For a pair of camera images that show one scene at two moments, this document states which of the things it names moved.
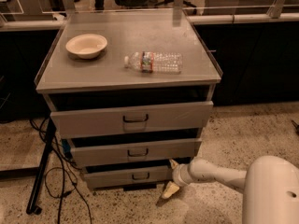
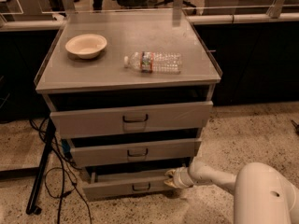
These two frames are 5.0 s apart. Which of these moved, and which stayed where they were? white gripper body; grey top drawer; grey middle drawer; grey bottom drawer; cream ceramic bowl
Moved: grey bottom drawer
Stayed: grey top drawer; cream ceramic bowl; grey middle drawer; white gripper body
